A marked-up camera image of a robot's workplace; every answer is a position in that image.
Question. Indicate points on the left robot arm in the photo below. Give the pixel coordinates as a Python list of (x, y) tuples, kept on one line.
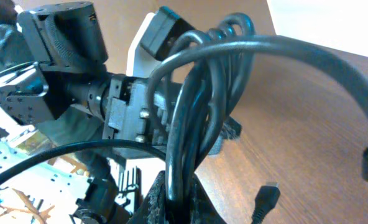
[(175, 112)]

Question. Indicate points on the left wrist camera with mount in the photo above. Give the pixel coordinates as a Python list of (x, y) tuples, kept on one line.
[(154, 40)]

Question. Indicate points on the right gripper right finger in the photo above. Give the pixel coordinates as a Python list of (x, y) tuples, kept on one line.
[(202, 210)]

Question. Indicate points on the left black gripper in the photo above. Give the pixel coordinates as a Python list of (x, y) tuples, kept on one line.
[(127, 113)]

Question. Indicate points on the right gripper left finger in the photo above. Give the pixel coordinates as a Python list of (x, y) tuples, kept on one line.
[(153, 209)]

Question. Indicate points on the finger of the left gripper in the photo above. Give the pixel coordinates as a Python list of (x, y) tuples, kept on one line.
[(231, 129)]

